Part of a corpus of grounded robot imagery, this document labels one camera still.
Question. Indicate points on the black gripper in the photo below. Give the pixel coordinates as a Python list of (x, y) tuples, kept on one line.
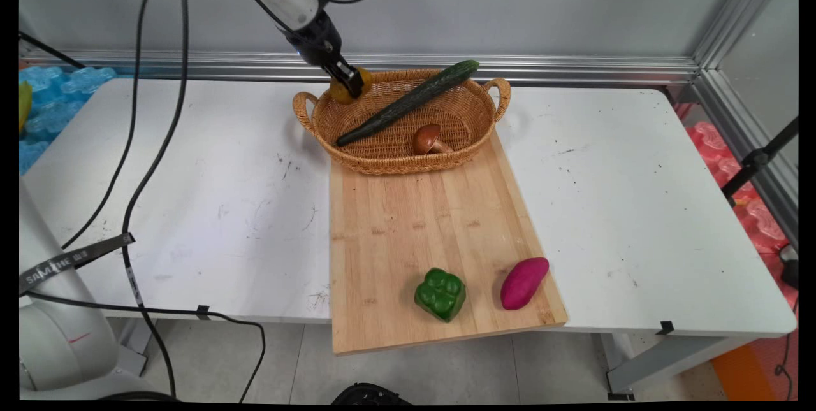
[(317, 38)]

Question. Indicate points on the yellow bell pepper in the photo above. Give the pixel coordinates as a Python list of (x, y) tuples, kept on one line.
[(339, 95)]

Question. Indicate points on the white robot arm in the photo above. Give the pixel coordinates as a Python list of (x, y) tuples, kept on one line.
[(57, 347)]

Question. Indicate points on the dark green cucumber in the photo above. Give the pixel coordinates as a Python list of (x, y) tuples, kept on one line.
[(414, 97)]

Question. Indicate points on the brown mushroom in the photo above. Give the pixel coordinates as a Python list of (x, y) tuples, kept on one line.
[(426, 138)]

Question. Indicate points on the wooden cutting board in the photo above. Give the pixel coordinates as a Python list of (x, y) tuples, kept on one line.
[(446, 226)]

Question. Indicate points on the green bell pepper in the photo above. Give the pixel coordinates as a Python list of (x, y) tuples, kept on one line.
[(440, 296)]

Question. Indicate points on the black table edge clip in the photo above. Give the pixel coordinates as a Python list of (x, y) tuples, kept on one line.
[(665, 327), (203, 312)]

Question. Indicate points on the purple sweet potato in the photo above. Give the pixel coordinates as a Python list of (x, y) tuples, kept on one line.
[(523, 283)]

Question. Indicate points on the blue foam mat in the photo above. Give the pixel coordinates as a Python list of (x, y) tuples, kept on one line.
[(57, 99)]

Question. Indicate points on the black rod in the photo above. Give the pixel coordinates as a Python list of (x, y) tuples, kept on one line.
[(51, 50)]

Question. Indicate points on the yellow green object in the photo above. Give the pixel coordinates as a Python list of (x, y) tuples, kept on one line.
[(24, 105)]

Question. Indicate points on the black round object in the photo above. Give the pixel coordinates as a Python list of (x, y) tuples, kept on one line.
[(370, 395)]

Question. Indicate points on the white table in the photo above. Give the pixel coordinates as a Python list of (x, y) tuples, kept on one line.
[(637, 207)]

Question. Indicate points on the black stand pole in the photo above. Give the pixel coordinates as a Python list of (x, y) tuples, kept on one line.
[(755, 159)]

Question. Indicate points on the red foam mat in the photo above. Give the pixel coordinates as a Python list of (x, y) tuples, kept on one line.
[(758, 220)]

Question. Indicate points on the black small device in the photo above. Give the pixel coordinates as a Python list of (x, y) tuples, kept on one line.
[(789, 271)]

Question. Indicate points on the orange floor mat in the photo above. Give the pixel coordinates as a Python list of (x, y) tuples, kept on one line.
[(739, 366)]

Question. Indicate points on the aluminium frame rail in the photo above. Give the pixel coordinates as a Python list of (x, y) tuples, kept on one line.
[(739, 137), (510, 68)]

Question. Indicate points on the aluminium frame post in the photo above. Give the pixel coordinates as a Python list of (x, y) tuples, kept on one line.
[(739, 13)]

